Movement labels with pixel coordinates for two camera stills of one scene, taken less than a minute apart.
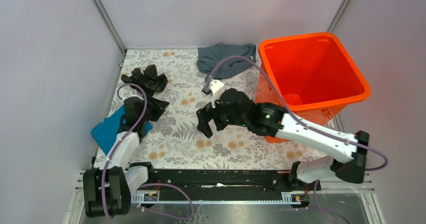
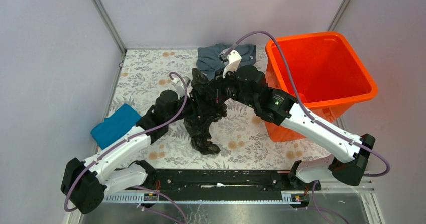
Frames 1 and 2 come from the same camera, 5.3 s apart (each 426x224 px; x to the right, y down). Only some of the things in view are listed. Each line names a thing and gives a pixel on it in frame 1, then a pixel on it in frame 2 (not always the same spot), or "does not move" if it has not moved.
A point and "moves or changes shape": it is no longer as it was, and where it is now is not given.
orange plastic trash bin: [314, 75] moves or changes shape
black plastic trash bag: [148, 80] -> [206, 109]
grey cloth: [208, 57] does not move
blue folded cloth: [106, 131] does not move
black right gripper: [205, 115] -> [216, 89]
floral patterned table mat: [175, 143] does not move
